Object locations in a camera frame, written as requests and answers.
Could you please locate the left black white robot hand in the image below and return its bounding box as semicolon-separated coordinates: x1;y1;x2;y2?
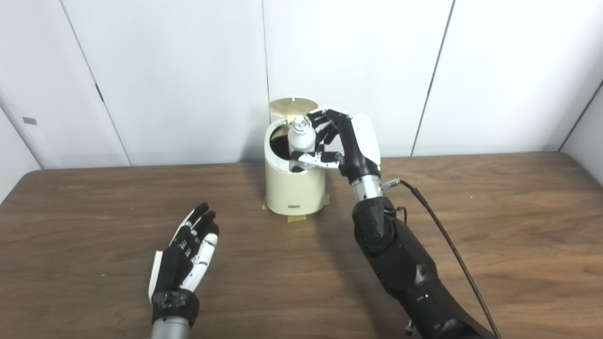
148;202;220;328

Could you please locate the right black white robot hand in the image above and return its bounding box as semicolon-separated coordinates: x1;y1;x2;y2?
291;108;381;184

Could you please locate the small white plastic bottle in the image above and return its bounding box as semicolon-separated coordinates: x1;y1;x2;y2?
287;115;317;172

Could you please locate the cream-colored lidded bin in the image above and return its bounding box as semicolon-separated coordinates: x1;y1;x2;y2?
264;97;326;217

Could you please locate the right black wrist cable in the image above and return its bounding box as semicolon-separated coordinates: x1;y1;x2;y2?
381;178;502;339

